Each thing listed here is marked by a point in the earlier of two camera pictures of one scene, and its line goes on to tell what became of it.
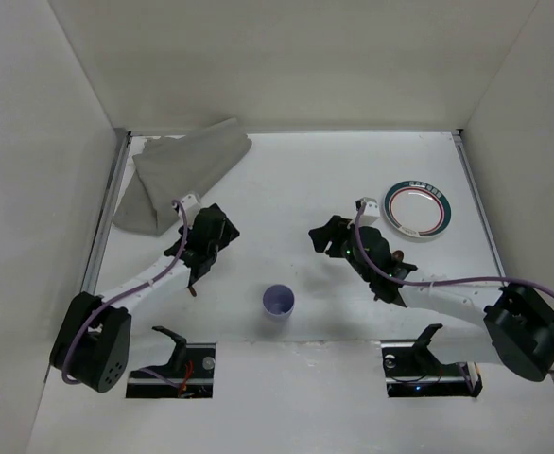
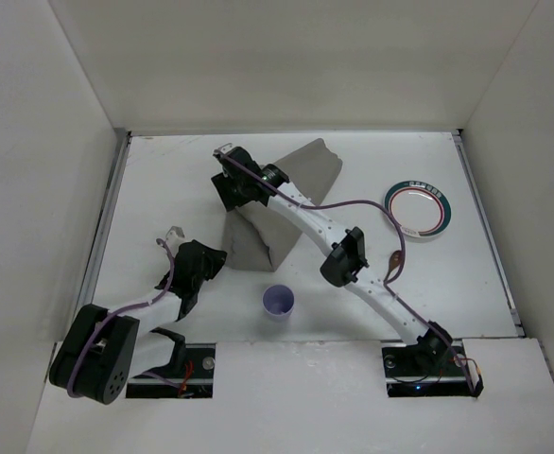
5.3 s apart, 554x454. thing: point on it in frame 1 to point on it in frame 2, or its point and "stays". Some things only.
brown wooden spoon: x=398 y=254 stays
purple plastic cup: x=278 y=303 stays
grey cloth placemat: x=168 y=168 to x=253 y=242
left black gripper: x=201 y=260 to x=209 y=260
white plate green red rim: x=417 y=208 stays
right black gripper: x=338 y=237 to x=227 y=192
